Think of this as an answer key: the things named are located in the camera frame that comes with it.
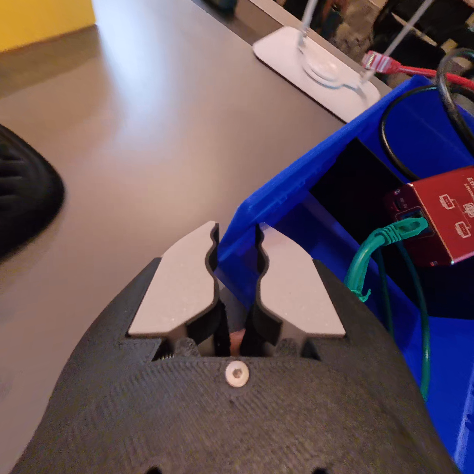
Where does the yellow plastic bin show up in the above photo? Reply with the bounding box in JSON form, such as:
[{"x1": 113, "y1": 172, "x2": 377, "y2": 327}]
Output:
[{"x1": 0, "y1": 0, "x2": 97, "y2": 53}]

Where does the green network cable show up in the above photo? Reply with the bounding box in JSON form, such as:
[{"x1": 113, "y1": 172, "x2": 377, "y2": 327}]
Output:
[{"x1": 344, "y1": 217, "x2": 432, "y2": 402}]

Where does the blue plastic bin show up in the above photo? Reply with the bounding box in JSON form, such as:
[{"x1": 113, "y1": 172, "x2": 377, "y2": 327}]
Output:
[{"x1": 215, "y1": 74, "x2": 474, "y2": 474}]

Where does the black cable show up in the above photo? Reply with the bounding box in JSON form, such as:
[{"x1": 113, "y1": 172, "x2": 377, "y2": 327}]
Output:
[{"x1": 381, "y1": 48, "x2": 474, "y2": 182}]

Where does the red network cable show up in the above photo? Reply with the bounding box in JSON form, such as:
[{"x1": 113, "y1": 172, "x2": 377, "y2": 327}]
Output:
[{"x1": 361, "y1": 50, "x2": 474, "y2": 91}]

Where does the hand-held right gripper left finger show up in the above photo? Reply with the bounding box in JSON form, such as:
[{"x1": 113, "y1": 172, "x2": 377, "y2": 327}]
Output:
[{"x1": 127, "y1": 221, "x2": 227, "y2": 356}]

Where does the red splitter box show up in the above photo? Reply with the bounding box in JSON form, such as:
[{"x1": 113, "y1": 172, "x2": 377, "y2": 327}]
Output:
[{"x1": 383, "y1": 165, "x2": 474, "y2": 268}]

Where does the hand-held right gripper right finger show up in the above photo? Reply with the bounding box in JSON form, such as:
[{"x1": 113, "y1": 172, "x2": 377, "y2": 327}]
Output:
[{"x1": 241, "y1": 222, "x2": 347, "y2": 356}]

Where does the black rounded object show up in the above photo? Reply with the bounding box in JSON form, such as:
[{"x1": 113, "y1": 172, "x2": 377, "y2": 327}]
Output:
[{"x1": 0, "y1": 124, "x2": 66, "y2": 261}]

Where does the background storage rack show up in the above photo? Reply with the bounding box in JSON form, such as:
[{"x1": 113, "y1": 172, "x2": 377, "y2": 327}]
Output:
[{"x1": 281, "y1": 0, "x2": 474, "y2": 76}]

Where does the white sign stand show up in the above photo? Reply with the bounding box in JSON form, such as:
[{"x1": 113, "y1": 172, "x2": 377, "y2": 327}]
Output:
[{"x1": 253, "y1": 0, "x2": 437, "y2": 123}]

